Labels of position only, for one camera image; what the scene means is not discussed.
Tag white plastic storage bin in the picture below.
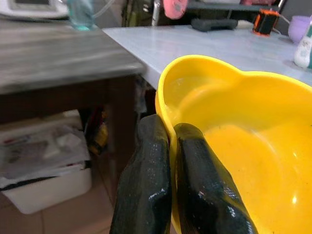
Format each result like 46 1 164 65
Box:
0 165 93 215

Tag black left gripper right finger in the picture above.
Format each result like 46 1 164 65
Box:
173 122 259 234

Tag black and orange device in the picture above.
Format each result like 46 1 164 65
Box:
252 8 280 37

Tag white power cable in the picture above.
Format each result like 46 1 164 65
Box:
92 0 115 19

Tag pink round object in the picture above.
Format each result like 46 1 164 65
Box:
162 0 189 20

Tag clear water bottle teal cap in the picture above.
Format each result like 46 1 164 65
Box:
66 0 96 31

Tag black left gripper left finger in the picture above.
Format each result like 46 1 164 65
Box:
109 114 173 234

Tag white side table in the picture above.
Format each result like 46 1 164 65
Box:
102 24 312 91

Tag dark green bag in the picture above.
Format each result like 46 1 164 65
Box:
121 0 156 27

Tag pile of papers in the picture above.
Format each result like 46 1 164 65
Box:
0 119 91 188

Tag purple plastic cup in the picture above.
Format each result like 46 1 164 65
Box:
288 15 312 44

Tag colourful snack packets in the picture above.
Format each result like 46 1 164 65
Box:
85 107 109 156

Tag small white bottle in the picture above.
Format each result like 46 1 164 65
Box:
293 36 312 69

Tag white kitchen cooking appliance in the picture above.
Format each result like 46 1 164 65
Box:
0 0 70 21

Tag black flat oblong object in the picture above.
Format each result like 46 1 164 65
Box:
191 18 238 32

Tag yellow flower-shaped plastic bowl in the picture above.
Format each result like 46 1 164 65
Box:
155 55 312 234

